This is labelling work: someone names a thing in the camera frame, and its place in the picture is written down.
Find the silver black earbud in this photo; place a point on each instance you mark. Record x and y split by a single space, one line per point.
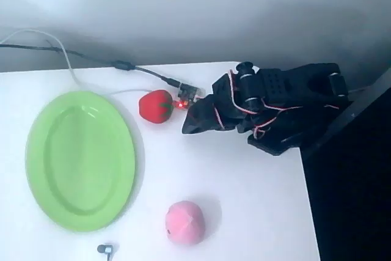
105 248

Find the dark furniture beside table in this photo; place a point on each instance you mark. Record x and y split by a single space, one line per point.
351 181

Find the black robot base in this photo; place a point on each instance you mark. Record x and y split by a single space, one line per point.
275 143

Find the red plush strawberry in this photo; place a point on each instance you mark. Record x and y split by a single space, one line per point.
154 106

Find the green oval plate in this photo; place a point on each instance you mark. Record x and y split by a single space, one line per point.
79 163

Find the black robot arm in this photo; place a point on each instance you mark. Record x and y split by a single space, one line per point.
275 85

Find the small controller circuit board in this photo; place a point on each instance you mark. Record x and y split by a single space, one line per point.
189 93

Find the pink round toy fruit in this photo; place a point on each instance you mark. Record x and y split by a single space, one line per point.
184 222

